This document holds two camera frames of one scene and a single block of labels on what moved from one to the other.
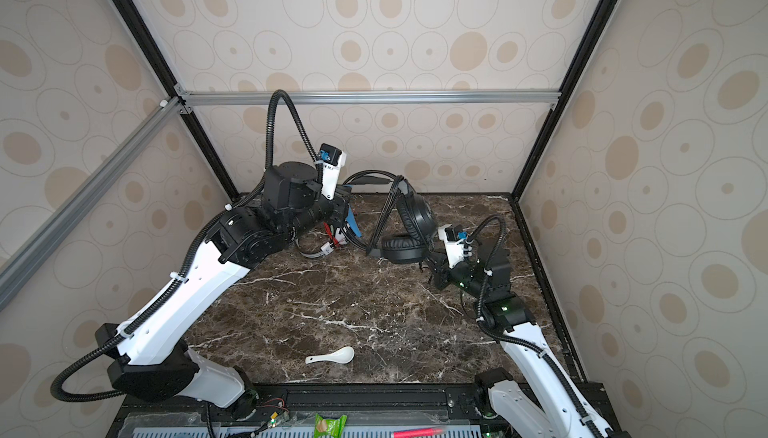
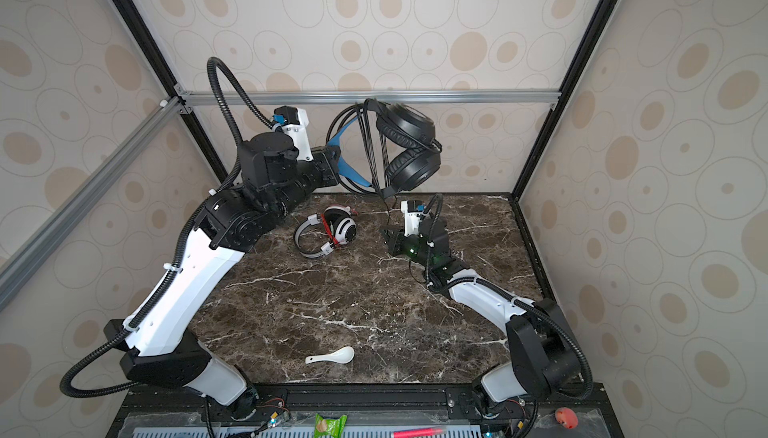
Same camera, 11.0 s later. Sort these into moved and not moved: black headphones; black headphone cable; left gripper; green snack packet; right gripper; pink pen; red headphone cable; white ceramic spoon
Moved: black headphones; left gripper; right gripper; black headphone cable
Not moved: green snack packet; red headphone cable; pink pen; white ceramic spoon
